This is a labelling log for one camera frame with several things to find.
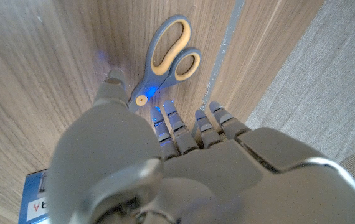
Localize beige striped curtain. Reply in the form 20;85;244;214
245;0;355;194

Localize blue white cardboard box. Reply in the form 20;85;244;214
17;169;50;224

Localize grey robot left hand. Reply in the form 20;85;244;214
45;68;355;224

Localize grey yellow handled scissors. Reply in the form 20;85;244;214
127;14;202;113

